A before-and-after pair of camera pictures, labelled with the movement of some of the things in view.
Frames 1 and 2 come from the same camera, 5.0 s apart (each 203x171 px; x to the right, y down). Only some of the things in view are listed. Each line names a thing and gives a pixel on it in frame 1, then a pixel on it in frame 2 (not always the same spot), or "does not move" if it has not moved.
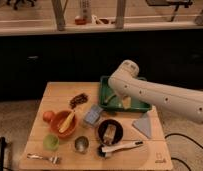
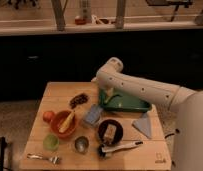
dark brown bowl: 118,131 does not move
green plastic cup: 51,142 does not move
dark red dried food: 79,99 does not move
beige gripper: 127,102 to 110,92
